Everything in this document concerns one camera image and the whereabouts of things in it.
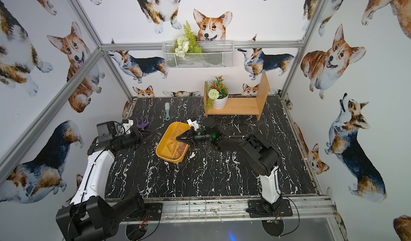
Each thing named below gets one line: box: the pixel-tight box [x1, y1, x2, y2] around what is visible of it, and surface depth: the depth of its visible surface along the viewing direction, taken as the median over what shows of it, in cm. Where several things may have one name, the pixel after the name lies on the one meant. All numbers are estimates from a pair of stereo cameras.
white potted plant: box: [205, 75, 230, 110], surface depth 97 cm
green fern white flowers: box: [170, 20, 202, 59], surface depth 82 cm
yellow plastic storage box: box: [155, 121, 192, 164], surface depth 95 cm
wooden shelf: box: [204, 71, 271, 121], surface depth 107 cm
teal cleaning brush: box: [164, 101, 171, 122], surface depth 119 cm
